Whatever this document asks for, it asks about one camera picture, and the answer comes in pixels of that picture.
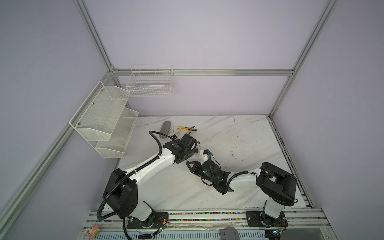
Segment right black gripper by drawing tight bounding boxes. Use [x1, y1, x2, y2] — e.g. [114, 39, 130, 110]
[185, 161, 217, 185]

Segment black padlock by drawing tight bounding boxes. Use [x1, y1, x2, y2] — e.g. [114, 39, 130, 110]
[193, 145, 201, 157]

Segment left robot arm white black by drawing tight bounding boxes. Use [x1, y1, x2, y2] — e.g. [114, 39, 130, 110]
[97, 131, 198, 228]

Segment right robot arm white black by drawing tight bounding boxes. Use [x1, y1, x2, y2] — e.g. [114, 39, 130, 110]
[186, 155, 297, 228]

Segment white work glove yellow cuff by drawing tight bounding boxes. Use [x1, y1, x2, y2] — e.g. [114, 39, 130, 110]
[170, 126, 181, 137]

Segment yellow black pliers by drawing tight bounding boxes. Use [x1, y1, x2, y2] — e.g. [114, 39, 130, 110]
[177, 126, 197, 135]

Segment grey oval sharpening stone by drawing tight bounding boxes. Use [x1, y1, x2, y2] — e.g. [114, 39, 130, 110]
[159, 121, 172, 139]

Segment grey round object bottom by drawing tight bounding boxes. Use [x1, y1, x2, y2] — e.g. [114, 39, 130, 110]
[220, 227, 240, 240]

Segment white two-tier mesh shelf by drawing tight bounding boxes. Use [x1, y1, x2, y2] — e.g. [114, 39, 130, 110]
[69, 82, 139, 159]

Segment pink tape roll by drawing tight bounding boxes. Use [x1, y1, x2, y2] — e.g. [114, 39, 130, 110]
[84, 224, 100, 240]

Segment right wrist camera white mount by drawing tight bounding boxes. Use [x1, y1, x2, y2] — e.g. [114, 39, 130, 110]
[201, 150, 212, 162]

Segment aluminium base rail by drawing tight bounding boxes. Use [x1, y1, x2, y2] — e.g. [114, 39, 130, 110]
[80, 208, 337, 240]

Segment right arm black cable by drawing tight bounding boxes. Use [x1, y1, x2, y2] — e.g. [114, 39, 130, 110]
[206, 152, 299, 206]

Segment white wire basket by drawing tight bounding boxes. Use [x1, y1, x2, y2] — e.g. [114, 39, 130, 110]
[126, 65, 174, 97]

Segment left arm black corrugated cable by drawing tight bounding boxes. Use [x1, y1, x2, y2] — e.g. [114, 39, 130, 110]
[95, 130, 175, 240]

